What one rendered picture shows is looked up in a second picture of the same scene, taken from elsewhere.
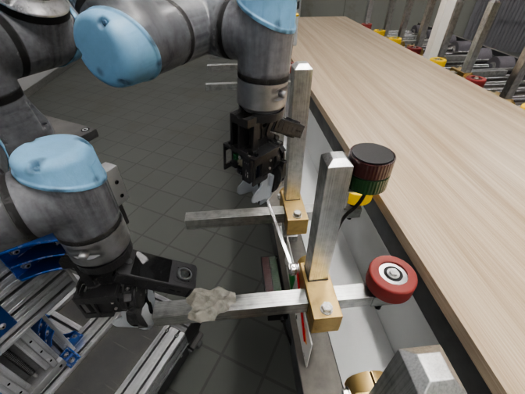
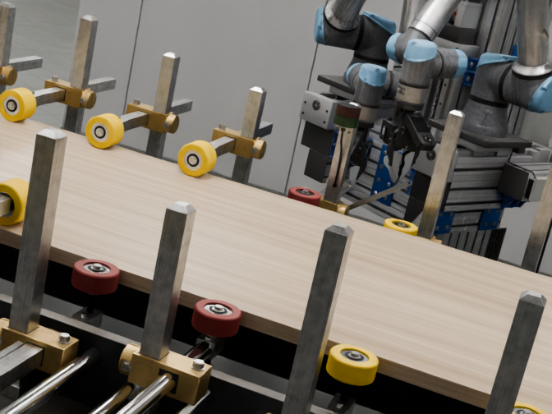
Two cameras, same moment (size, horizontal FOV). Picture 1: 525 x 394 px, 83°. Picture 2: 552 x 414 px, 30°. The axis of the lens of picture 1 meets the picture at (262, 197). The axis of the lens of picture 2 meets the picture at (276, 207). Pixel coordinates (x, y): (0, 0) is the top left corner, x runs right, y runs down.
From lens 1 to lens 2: 2.74 m
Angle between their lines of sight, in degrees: 95
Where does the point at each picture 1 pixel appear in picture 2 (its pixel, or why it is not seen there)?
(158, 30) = (400, 44)
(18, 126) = (469, 113)
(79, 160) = (365, 68)
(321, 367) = not seen: hidden behind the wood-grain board
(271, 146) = (395, 125)
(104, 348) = not seen: hidden behind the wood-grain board
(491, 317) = (254, 194)
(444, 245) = (310, 212)
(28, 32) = (511, 77)
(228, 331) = not seen: outside the picture
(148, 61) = (390, 51)
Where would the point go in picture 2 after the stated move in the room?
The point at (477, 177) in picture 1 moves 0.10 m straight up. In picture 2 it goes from (371, 262) to (383, 217)
